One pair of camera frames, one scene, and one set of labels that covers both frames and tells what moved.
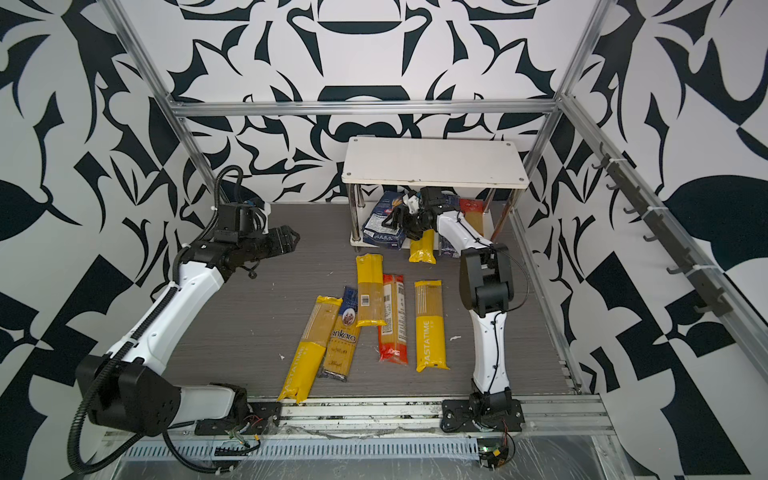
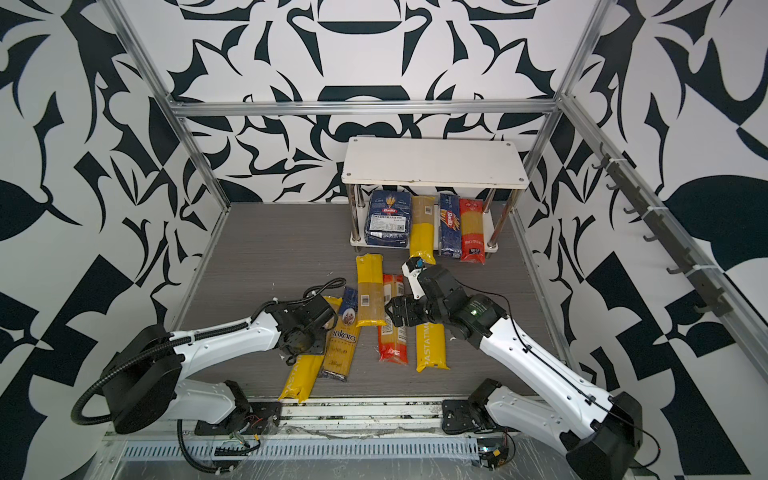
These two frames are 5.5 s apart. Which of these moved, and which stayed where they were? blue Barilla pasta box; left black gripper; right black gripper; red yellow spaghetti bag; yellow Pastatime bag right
Moved: right black gripper; left black gripper
Stayed: blue Barilla pasta box; red yellow spaghetti bag; yellow Pastatime bag right
